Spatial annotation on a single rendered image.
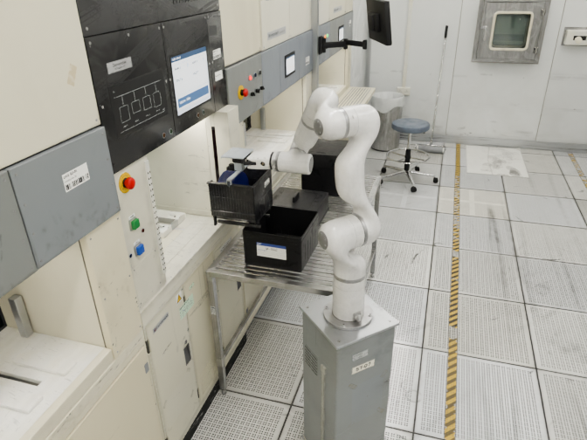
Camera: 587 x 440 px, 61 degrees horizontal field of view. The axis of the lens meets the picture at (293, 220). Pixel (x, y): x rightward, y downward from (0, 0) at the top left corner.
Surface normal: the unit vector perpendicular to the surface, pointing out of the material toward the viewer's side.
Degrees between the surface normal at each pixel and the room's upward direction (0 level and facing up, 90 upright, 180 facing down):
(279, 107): 90
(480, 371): 0
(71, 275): 90
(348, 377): 90
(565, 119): 90
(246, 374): 0
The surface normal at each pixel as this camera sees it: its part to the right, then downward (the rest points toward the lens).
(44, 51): 0.96, 0.12
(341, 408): 0.47, 0.40
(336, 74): -0.30, 0.44
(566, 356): -0.02, -0.89
